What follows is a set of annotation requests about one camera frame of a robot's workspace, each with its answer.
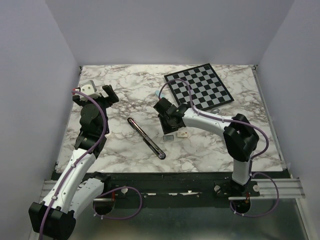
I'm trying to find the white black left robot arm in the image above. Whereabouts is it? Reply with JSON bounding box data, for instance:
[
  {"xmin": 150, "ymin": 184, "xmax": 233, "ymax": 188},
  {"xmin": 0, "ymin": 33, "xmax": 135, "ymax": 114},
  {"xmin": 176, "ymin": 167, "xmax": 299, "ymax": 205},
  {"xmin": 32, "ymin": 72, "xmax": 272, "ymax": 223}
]
[{"xmin": 28, "ymin": 81, "xmax": 119, "ymax": 240}]

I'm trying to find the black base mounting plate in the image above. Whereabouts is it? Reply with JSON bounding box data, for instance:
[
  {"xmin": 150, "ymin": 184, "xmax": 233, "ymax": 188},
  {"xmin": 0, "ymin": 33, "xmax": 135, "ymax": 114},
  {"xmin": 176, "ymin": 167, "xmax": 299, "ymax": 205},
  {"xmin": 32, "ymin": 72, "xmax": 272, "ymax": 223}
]
[{"xmin": 51, "ymin": 172, "xmax": 293, "ymax": 210}]

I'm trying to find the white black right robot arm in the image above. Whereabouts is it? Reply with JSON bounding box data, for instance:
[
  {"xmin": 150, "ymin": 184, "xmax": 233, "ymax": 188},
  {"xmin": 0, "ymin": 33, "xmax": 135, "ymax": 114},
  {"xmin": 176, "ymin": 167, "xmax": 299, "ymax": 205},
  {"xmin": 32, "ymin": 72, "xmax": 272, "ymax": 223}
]
[{"xmin": 153, "ymin": 97, "xmax": 259, "ymax": 196}]

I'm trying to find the black grey chessboard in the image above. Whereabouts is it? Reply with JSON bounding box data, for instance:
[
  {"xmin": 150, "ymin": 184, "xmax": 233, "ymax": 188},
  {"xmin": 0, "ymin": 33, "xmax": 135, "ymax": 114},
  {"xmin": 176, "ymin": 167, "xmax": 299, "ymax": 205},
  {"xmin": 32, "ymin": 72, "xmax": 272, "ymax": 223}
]
[{"xmin": 164, "ymin": 63, "xmax": 234, "ymax": 111}]

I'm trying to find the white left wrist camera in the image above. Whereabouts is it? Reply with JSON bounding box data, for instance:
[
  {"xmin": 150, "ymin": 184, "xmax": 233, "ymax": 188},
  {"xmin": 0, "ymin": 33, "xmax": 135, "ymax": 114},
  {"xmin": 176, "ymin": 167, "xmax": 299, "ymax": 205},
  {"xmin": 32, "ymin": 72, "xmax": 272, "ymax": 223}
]
[{"xmin": 79, "ymin": 80, "xmax": 101, "ymax": 99}]

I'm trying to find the cream staple box sleeve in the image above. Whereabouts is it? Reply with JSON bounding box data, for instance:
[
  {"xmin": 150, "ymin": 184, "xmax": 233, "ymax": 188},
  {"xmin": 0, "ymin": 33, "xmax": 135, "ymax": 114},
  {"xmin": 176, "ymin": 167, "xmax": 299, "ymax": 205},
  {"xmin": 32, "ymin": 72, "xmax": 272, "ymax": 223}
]
[{"xmin": 177, "ymin": 131, "xmax": 189, "ymax": 139}]

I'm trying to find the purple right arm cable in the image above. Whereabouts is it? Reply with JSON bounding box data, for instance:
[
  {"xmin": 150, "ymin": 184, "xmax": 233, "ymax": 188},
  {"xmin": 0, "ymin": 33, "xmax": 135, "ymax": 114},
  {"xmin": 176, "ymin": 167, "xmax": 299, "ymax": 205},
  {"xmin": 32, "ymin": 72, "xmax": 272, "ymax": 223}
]
[{"xmin": 158, "ymin": 78, "xmax": 280, "ymax": 218}]

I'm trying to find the glitter filled clear tube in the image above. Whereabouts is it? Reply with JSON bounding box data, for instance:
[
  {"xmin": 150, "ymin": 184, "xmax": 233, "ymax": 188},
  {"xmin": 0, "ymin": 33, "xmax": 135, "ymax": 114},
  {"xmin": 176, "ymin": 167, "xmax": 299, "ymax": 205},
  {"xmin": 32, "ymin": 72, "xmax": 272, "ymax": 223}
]
[{"xmin": 210, "ymin": 108, "xmax": 221, "ymax": 115}]

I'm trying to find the light blue mini stapler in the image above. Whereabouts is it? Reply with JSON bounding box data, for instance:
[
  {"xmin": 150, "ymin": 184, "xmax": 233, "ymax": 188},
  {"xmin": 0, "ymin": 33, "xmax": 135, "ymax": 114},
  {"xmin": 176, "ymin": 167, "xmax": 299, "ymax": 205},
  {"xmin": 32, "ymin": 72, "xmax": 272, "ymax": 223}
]
[{"xmin": 154, "ymin": 90, "xmax": 166, "ymax": 99}]

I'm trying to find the aluminium frame rail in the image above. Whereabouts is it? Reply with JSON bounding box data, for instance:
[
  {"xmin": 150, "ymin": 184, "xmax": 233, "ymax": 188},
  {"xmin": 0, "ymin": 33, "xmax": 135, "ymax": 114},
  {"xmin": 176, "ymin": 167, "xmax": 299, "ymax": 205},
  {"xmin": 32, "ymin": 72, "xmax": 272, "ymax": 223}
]
[{"xmin": 39, "ymin": 178, "xmax": 306, "ymax": 201}]

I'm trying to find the staple box tray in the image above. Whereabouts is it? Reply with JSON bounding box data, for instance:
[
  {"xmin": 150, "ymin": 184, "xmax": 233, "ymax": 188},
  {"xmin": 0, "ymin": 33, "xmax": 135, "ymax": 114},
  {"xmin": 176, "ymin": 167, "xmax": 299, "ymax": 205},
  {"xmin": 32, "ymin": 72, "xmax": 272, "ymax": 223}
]
[{"xmin": 163, "ymin": 134, "xmax": 175, "ymax": 142}]

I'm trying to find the black stapler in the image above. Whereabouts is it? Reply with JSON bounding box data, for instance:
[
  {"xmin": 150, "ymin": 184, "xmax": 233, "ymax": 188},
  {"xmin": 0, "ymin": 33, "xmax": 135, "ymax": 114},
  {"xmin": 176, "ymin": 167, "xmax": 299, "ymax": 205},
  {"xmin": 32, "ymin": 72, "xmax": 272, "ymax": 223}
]
[{"xmin": 127, "ymin": 117, "xmax": 166, "ymax": 160}]

